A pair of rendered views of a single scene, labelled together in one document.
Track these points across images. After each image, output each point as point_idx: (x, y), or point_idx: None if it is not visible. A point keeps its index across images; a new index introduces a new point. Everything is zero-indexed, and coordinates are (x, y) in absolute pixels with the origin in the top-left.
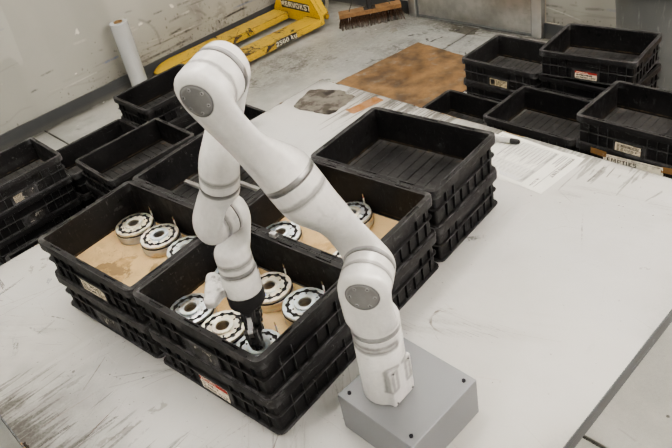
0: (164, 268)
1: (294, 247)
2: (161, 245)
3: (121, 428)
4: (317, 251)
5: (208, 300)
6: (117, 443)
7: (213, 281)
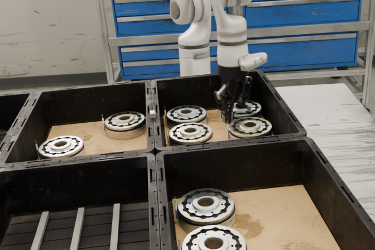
0: (260, 138)
1: (155, 103)
2: (225, 226)
3: (367, 203)
4: (149, 95)
5: (264, 52)
6: (374, 196)
7: (249, 58)
